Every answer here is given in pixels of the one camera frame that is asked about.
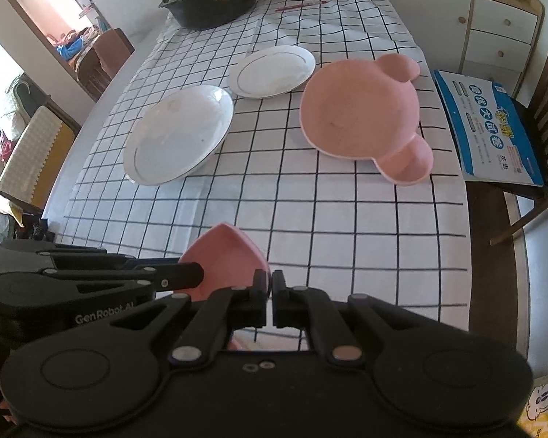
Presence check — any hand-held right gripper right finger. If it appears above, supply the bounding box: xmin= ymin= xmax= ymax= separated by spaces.
xmin=271 ymin=270 xmax=441 ymax=368

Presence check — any yellow cartoon book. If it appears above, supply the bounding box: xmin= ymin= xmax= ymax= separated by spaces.
xmin=516 ymin=372 xmax=548 ymax=438

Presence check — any pink bear-shaped plate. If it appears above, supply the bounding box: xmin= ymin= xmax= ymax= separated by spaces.
xmin=299 ymin=54 xmax=434 ymax=187

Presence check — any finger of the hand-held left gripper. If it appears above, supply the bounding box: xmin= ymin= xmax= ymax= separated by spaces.
xmin=41 ymin=246 xmax=181 ymax=269
xmin=43 ymin=262 xmax=205 ymax=293

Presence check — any small white plate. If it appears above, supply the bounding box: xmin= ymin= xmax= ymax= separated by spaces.
xmin=227 ymin=46 xmax=316 ymax=99

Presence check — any large white plate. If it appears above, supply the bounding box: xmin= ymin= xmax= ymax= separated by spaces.
xmin=122 ymin=84 xmax=235 ymax=186

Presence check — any red pen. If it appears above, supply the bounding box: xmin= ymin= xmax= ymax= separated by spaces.
xmin=274 ymin=0 xmax=328 ymax=12

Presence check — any checkered white tablecloth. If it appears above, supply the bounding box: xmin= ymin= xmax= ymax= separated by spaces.
xmin=55 ymin=0 xmax=469 ymax=343

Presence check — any yellow chair with cream cover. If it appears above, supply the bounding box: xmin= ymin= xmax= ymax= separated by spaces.
xmin=0 ymin=105 xmax=78 ymax=215

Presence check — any blue and white printed booklet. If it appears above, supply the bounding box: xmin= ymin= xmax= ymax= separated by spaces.
xmin=431 ymin=69 xmax=546 ymax=188

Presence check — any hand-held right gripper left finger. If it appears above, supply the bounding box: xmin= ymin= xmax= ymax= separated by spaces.
xmin=105 ymin=269 xmax=270 ymax=368

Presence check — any white wooden cabinet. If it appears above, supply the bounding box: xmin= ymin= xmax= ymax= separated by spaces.
xmin=384 ymin=0 xmax=546 ymax=96

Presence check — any pink heart-shaped dish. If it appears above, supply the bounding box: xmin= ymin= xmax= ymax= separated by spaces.
xmin=182 ymin=222 xmax=271 ymax=303

